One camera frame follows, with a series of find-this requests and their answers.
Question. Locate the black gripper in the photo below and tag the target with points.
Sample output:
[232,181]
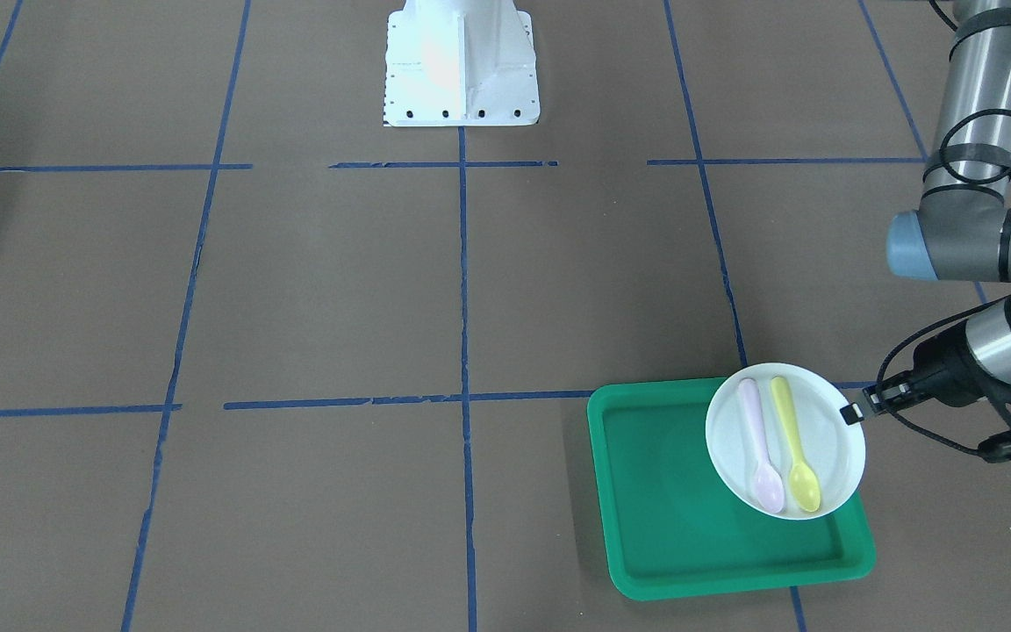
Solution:
[936,368]

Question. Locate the white round plate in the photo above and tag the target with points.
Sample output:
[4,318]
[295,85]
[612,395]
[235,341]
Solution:
[836,452]

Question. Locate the yellow plastic spoon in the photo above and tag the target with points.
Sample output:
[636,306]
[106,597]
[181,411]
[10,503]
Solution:
[802,481]

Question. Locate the purple plastic spoon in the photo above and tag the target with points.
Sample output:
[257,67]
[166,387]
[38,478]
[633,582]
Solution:
[766,483]

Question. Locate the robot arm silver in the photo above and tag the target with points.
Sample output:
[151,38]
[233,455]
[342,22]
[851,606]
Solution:
[961,229]

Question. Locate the green plastic tray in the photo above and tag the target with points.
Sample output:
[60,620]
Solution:
[671,527]

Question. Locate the white mounting pedestal column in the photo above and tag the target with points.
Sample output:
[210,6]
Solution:
[460,63]

